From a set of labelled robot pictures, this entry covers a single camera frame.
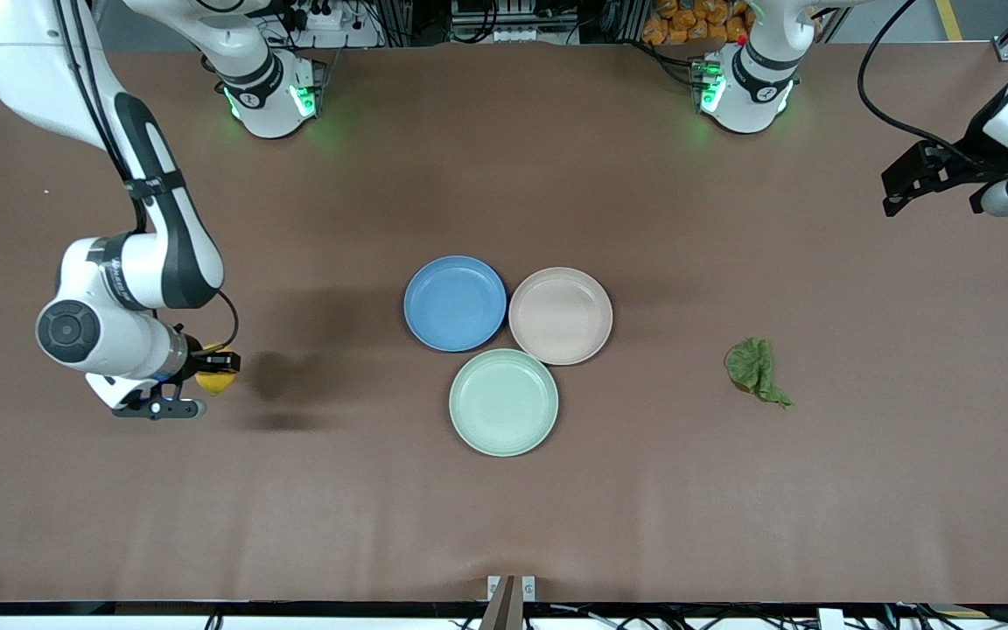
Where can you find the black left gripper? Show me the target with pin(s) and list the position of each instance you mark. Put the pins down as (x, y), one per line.
(969, 159)

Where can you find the bag of orange items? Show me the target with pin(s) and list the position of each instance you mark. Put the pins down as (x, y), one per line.
(688, 22)

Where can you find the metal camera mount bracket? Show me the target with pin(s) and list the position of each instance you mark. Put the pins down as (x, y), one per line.
(511, 595)

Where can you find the green lettuce leaf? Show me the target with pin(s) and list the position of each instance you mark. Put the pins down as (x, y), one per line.
(751, 363)

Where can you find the yellow lemon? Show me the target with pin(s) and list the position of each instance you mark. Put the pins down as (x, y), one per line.
(215, 383)

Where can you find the blue round plate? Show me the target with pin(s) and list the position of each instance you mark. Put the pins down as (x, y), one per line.
(456, 304)

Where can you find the white electronics box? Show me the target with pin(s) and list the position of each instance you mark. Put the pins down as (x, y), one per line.
(513, 35)

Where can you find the small white box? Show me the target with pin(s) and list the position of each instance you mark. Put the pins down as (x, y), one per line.
(830, 619)

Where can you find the beige round plate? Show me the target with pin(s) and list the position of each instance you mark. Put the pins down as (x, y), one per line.
(561, 315)

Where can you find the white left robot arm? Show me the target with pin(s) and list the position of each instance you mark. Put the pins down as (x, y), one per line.
(745, 109)

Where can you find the pale green round plate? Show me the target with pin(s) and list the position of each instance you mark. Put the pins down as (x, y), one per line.
(504, 402)

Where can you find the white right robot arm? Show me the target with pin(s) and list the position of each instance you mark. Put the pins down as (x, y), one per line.
(14, 52)

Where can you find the white power strip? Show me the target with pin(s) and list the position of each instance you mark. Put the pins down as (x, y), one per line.
(322, 17)

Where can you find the brown table cover sheet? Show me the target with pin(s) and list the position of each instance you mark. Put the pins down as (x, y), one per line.
(469, 525)

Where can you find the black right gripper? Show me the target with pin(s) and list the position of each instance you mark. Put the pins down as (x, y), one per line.
(194, 359)

